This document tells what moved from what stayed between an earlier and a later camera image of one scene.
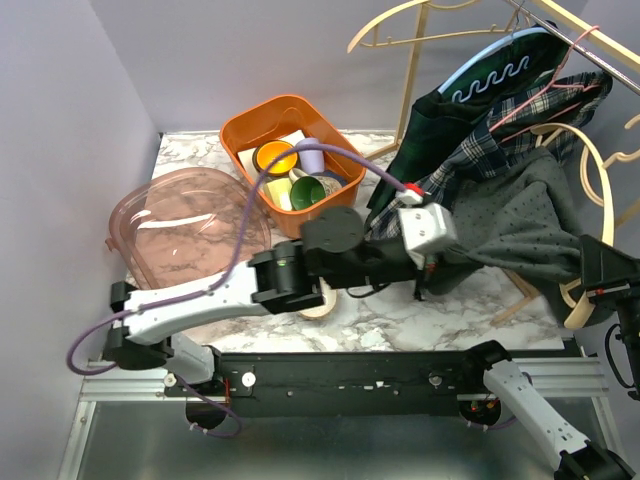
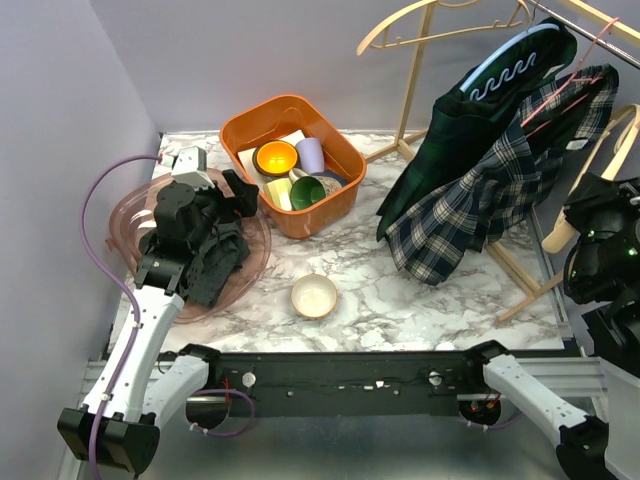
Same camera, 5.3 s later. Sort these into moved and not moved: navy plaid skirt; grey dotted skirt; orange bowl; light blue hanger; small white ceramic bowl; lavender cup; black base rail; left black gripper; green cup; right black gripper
Moved: navy plaid skirt; grey dotted skirt; right black gripper; left black gripper; light blue hanger
Not moved: lavender cup; black base rail; small white ceramic bowl; orange bowl; green cup
